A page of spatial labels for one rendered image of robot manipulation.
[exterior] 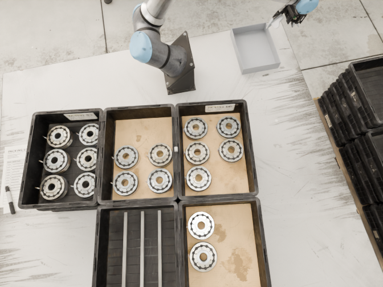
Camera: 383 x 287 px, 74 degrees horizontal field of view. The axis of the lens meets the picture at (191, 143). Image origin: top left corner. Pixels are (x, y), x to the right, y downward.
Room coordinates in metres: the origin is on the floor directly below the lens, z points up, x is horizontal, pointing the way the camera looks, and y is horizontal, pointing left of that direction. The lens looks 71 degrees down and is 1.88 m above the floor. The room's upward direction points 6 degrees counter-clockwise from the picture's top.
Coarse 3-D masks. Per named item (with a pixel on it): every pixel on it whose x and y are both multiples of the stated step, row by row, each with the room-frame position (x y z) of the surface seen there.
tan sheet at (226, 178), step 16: (208, 128) 0.41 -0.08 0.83; (208, 144) 0.34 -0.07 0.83; (208, 160) 0.27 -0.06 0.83; (240, 160) 0.25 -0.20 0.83; (224, 176) 0.19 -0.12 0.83; (240, 176) 0.19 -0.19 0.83; (192, 192) 0.14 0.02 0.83; (208, 192) 0.13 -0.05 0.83; (224, 192) 0.12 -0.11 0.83; (240, 192) 0.12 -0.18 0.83
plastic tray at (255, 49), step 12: (252, 24) 1.03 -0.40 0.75; (264, 24) 1.03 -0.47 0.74; (240, 36) 1.00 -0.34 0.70; (252, 36) 0.99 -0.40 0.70; (264, 36) 0.98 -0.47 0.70; (240, 48) 0.91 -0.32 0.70; (252, 48) 0.91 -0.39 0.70; (264, 48) 0.90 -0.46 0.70; (240, 60) 0.81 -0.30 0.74; (252, 60) 0.83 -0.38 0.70; (264, 60) 0.82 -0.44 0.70; (276, 60) 0.80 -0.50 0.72; (252, 72) 0.76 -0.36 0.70
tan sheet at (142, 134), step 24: (120, 120) 0.49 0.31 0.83; (144, 120) 0.48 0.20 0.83; (168, 120) 0.47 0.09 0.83; (120, 144) 0.38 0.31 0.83; (144, 144) 0.37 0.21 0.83; (168, 144) 0.36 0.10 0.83; (144, 168) 0.26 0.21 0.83; (168, 168) 0.25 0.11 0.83; (144, 192) 0.16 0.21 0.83; (168, 192) 0.15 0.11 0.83
